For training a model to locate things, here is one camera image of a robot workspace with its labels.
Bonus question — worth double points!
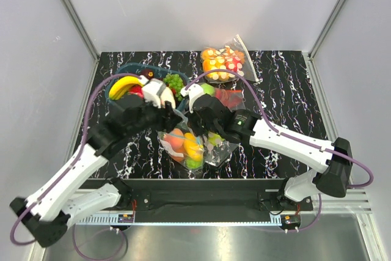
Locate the green apple in bag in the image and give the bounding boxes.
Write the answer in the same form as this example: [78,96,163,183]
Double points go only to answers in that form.
[185,157,203,169]

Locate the black marble mat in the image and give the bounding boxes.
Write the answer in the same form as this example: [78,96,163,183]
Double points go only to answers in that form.
[92,51,327,179]

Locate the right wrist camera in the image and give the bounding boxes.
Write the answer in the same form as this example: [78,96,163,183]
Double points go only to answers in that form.
[180,84,204,113]

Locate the teal plastic basket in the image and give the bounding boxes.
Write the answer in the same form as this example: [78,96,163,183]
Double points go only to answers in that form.
[115,62,189,111]

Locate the yellow banana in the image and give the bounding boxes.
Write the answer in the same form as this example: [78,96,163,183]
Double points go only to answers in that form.
[109,76,145,100]

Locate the fake yellow lemon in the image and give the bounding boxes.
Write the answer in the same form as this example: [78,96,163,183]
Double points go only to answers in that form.
[183,133,203,161]

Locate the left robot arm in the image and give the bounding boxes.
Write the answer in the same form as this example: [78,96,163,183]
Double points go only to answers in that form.
[10,94,185,248]

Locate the fake peach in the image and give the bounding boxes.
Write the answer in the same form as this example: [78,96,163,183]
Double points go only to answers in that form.
[164,128,185,151]

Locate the sliced fruit zip bag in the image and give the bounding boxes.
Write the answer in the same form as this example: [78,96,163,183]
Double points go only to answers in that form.
[201,34,259,84]

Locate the green grapes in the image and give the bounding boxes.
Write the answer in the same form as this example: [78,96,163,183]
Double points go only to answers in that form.
[163,74,185,98]

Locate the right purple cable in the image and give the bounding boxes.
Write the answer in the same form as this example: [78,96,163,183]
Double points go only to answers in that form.
[183,70,375,189]

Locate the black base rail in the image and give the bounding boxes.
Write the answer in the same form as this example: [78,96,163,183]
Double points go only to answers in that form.
[94,178,315,224]

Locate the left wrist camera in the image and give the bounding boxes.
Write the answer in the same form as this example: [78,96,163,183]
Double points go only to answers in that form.
[142,79,166,108]

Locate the red dragon fruit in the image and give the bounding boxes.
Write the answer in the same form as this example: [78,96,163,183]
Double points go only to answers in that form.
[128,85,144,98]

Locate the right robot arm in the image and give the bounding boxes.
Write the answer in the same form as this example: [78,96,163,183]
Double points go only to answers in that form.
[188,94,352,210]

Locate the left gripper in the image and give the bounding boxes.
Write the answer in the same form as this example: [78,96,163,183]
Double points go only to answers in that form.
[127,95,183,138]

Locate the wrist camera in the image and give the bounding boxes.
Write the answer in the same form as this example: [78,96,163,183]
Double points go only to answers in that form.
[142,79,166,108]
[180,84,204,113]

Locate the white eggplant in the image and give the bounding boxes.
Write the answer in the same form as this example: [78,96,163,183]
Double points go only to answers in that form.
[161,87,176,109]

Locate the vegetable zip bag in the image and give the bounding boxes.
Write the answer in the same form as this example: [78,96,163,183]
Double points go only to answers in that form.
[186,86,244,167]

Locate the dark mangosteen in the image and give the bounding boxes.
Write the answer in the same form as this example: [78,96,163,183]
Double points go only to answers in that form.
[140,68,155,83]

